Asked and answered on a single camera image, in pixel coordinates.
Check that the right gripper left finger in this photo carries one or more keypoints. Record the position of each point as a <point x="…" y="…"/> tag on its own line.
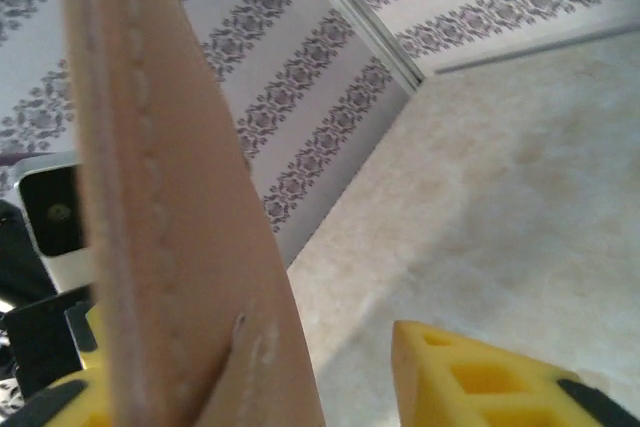
<point x="97" y="397"/>

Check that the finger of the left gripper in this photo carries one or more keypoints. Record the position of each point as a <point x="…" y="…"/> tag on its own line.
<point x="45" y="342"/>

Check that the thin aluminium wall rail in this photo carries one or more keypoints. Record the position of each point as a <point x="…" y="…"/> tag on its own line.
<point x="540" y="47"/>

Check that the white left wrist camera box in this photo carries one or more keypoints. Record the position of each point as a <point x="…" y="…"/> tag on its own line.
<point x="55" y="217"/>

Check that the aluminium frame post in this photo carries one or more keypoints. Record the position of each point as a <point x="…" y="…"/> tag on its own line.
<point x="357" y="12"/>

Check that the brown leather card holder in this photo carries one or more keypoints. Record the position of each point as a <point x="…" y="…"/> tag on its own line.
<point x="175" y="197"/>

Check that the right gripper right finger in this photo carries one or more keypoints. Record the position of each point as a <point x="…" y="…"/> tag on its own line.
<point x="475" y="387"/>

